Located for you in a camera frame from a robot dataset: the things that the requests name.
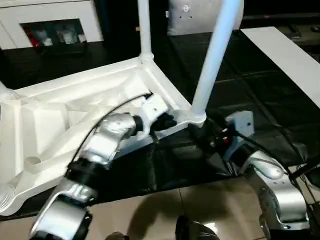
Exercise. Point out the white plastic table leg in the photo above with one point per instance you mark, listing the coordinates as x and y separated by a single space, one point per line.
6 91
215 62
5 200
145 30

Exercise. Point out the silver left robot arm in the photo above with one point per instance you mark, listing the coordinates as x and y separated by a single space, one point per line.
110 140

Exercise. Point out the black work mat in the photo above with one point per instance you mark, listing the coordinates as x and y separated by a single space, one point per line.
250 75

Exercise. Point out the black stand leg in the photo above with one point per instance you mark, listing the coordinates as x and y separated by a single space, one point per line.
303 171

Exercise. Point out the grey cushion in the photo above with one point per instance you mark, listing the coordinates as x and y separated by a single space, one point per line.
180 25

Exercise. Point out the black cabinet with gold label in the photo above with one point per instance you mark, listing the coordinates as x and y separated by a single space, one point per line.
120 20

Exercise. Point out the small white cup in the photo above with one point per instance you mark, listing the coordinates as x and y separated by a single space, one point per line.
47 42
81 37

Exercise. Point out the printed glass jar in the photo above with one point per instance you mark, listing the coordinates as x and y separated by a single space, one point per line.
60 36
67 37

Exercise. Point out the black bar with red light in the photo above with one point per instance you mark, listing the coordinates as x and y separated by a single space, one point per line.
282 17

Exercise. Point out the white sideboard with glass doors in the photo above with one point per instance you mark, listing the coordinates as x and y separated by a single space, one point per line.
50 12

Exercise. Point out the red bottle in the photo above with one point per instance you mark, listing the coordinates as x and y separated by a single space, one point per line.
30 37

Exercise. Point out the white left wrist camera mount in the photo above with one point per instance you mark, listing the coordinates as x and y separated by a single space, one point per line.
152 107

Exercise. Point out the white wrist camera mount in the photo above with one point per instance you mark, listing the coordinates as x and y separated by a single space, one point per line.
243 122
152 107

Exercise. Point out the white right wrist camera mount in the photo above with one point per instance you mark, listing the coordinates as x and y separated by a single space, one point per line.
243 122

